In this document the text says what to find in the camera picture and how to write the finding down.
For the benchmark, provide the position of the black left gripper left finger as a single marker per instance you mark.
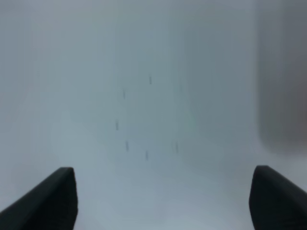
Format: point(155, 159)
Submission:
point(51, 205)

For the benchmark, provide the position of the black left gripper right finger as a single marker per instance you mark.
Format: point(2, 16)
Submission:
point(275, 203)

